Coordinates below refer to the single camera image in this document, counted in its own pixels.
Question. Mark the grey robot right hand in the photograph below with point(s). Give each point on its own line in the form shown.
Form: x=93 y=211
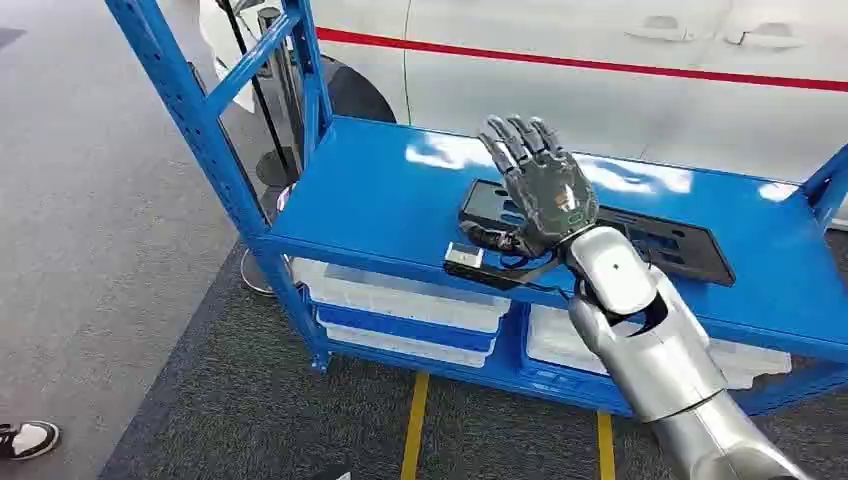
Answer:
x=553 y=195

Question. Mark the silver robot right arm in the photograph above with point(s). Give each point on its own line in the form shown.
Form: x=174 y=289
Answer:
x=662 y=358

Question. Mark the white car body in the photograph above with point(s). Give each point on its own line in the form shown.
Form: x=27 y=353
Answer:
x=530 y=99

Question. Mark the black plastic panel part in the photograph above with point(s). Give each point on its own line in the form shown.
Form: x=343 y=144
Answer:
x=689 y=255

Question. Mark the white plastic bin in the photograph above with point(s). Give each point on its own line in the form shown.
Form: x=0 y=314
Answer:
x=411 y=348
x=563 y=344
x=411 y=298

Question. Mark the blue metal shelf rack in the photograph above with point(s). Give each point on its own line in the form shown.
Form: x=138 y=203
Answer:
x=384 y=199

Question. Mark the black car tyre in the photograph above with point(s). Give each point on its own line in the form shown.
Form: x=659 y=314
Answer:
x=358 y=93

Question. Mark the yellow floor tape strip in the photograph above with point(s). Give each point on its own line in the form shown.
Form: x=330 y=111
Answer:
x=605 y=444
x=415 y=424

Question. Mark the thin black pole stand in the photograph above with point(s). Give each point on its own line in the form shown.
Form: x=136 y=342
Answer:
x=275 y=169

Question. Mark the person's black white shoe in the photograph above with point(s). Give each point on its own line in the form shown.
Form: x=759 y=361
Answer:
x=30 y=439

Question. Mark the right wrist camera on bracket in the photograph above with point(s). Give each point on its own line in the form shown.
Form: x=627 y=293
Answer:
x=464 y=255

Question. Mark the chrome stanchion post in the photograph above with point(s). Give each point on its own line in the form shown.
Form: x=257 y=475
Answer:
x=255 y=278

